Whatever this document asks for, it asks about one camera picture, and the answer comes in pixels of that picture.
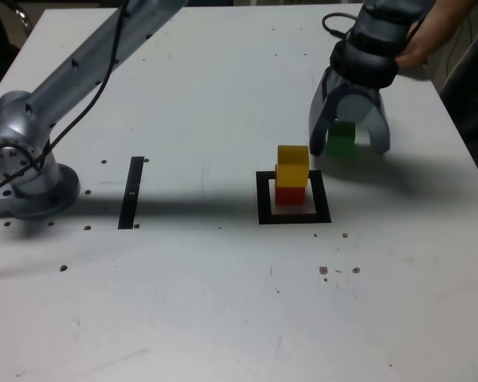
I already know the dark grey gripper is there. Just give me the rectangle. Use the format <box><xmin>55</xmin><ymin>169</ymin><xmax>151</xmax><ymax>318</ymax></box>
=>
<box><xmin>308</xmin><ymin>66</ymin><xmax>393</xmax><ymax>158</ymax></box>

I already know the green cube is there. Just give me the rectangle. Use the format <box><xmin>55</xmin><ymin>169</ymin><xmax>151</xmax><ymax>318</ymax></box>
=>
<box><xmin>325</xmin><ymin>120</ymin><xmax>358</xmax><ymax>157</ymax></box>

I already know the yellow cube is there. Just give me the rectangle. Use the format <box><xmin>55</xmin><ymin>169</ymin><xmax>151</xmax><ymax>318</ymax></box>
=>
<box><xmin>276</xmin><ymin>144</ymin><xmax>310</xmax><ymax>189</ymax></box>

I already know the red cube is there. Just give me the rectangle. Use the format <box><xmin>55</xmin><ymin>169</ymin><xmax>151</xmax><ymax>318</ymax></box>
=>
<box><xmin>273</xmin><ymin>165</ymin><xmax>308</xmax><ymax>206</ymax></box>

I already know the black tape square outline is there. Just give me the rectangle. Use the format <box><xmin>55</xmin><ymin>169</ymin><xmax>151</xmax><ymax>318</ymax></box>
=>
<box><xmin>256</xmin><ymin>170</ymin><xmax>332</xmax><ymax>226</ymax></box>

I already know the person's hand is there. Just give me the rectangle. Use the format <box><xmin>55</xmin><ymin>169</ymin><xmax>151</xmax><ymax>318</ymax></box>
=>
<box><xmin>394</xmin><ymin>27</ymin><xmax>438</xmax><ymax>68</ymax></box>

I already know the black tape strip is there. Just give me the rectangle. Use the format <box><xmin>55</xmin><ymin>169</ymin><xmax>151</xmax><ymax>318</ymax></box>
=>
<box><xmin>117</xmin><ymin>156</ymin><xmax>145</xmax><ymax>231</ymax></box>

